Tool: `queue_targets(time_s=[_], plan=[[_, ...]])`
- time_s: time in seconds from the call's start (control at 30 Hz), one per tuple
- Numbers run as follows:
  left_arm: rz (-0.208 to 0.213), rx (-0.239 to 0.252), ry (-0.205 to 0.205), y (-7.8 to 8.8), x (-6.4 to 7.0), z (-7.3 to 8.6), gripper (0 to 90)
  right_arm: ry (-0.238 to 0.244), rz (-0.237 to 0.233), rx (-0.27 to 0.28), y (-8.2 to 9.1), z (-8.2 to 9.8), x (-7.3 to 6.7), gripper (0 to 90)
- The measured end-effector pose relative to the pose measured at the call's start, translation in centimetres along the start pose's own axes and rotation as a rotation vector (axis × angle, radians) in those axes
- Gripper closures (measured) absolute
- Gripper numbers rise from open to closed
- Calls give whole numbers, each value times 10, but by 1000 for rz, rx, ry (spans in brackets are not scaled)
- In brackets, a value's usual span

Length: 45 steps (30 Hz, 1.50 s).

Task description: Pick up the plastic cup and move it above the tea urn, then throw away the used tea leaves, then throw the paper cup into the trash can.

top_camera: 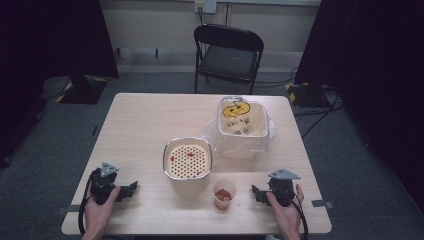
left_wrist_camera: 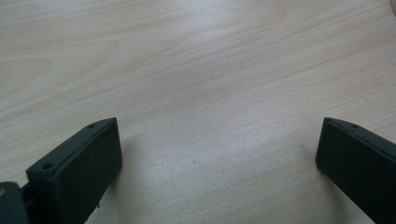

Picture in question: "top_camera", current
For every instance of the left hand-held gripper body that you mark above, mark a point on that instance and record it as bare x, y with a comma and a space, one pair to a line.
100, 186

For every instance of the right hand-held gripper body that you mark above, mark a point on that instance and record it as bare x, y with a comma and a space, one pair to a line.
282, 190

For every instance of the person's right hand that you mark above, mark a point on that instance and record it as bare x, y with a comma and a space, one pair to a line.
286, 216

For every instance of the person's left hand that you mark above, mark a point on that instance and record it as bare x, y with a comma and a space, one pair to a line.
98, 216

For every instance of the red food scraps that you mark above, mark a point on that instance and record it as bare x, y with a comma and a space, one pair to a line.
224, 195

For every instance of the grey tape strip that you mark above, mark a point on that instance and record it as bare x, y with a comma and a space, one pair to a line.
68, 209
322, 203

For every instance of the clear plastic cup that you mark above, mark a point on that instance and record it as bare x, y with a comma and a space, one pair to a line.
220, 205

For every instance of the small red food scrap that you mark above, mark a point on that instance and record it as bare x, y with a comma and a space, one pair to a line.
172, 158
190, 154

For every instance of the cream strainer container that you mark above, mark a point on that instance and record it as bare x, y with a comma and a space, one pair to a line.
188, 163

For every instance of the clear plastic food container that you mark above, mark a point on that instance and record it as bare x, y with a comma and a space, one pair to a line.
245, 125

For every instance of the clear plastic bin bag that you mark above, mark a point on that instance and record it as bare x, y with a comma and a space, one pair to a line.
208, 135

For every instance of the black stand base striped tape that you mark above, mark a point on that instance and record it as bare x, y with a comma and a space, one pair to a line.
306, 95
85, 91

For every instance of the black folding chair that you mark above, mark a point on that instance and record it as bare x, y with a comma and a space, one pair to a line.
228, 61

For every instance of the dark curtain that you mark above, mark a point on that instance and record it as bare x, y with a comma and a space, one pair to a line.
40, 43
376, 66

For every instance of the white wall socket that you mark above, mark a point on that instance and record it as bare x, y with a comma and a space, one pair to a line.
205, 6

